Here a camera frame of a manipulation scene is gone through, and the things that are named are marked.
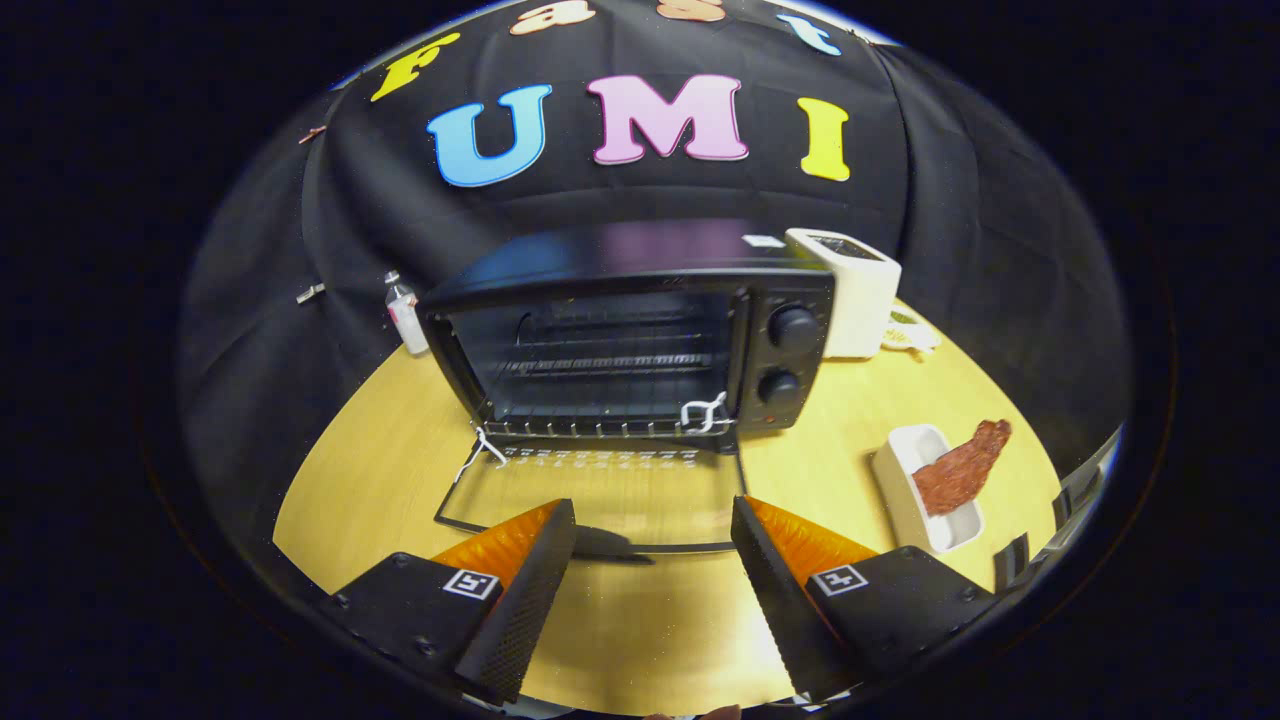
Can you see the copper cloth clip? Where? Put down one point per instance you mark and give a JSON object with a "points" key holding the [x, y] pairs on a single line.
{"points": [[312, 134]]}

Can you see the black toaster oven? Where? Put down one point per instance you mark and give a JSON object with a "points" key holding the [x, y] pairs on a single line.
{"points": [[640, 250]]}

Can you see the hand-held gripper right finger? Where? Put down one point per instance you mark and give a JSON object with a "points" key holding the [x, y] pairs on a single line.
{"points": [[775, 590]]}

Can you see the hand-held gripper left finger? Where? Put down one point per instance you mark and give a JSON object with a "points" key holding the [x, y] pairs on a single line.
{"points": [[530, 600]]}

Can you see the white rectangular dish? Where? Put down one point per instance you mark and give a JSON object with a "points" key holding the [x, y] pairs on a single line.
{"points": [[905, 480]]}

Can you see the silver cloth clip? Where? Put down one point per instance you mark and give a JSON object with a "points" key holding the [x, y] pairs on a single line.
{"points": [[310, 293]]}

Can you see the black backdrop cloth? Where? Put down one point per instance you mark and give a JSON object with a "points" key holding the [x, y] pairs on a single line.
{"points": [[980, 200]]}

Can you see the small dish of green beans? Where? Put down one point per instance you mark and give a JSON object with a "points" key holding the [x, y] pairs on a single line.
{"points": [[908, 335]]}

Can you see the grey chair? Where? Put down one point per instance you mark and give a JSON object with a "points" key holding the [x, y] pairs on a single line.
{"points": [[1070, 500]]}

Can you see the reddish brown meat piece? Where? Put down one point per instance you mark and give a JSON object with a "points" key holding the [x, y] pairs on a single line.
{"points": [[960, 470]]}

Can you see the white pop-up toaster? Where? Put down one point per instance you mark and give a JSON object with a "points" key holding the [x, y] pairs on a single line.
{"points": [[860, 300]]}

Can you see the clear plastic bottle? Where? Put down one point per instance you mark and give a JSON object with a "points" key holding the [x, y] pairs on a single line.
{"points": [[405, 315]]}

